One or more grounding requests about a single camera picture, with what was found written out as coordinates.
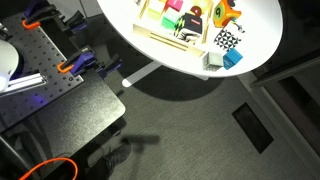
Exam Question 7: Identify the magenta pink cube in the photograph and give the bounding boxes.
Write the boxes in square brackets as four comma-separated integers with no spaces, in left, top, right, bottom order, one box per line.
[166,0,183,11]

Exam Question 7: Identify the lower orange blue clamp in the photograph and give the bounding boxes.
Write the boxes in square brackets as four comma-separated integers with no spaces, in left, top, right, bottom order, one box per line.
[57,46,122,78]

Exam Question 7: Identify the black perforated breadboard plate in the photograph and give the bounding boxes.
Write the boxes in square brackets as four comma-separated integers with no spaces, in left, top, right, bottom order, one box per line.
[0,13,83,132]

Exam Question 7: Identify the black table top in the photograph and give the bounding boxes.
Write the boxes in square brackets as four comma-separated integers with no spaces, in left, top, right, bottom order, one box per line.
[1,72,126,165]

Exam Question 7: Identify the dark shoe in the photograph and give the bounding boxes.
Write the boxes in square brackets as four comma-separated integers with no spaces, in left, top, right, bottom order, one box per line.
[102,142,131,180]

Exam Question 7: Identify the upper orange blue clamp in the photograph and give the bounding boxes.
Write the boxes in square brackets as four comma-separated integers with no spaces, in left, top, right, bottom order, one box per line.
[21,0,61,30]

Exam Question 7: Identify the silver aluminium extrusion bar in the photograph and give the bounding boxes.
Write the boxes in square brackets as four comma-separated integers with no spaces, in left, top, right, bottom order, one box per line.
[6,73,47,92]

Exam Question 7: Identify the round white table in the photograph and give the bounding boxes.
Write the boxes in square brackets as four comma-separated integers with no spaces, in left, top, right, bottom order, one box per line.
[97,0,283,87]

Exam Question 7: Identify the orange green numbered polyhedron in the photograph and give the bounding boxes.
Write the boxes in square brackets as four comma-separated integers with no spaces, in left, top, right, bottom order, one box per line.
[213,0,242,28]

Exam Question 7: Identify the black white patterned cube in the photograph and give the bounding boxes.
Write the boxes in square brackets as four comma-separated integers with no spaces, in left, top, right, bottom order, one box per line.
[214,29,241,51]

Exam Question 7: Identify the black floor hatch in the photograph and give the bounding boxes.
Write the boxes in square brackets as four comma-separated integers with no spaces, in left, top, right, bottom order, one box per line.
[232,103,274,154]

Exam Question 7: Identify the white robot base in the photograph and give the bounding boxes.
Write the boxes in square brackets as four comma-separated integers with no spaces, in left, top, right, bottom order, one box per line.
[0,40,19,92]

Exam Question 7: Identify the blue cube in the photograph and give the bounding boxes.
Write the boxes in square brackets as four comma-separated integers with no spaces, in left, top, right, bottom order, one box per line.
[223,48,243,69]

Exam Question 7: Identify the grey cube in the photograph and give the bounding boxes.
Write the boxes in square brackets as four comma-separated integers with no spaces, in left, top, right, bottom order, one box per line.
[203,52,223,71]

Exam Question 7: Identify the black cube with red mark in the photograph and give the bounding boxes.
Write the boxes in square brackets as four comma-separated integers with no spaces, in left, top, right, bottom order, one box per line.
[174,13,202,43]

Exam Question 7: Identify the wooden slatted crate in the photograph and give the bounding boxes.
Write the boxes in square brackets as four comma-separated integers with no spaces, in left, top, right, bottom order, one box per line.
[133,0,213,56]

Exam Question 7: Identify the orange cable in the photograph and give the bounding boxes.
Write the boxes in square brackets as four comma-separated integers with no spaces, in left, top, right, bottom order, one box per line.
[19,157,79,180]

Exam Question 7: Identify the orange blue clamp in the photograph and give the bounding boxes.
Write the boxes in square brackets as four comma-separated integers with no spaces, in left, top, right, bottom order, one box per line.
[57,46,122,78]
[21,0,61,30]

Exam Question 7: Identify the light green yellow cube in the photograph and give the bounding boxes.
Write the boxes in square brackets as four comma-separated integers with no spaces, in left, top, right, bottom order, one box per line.
[147,0,165,20]

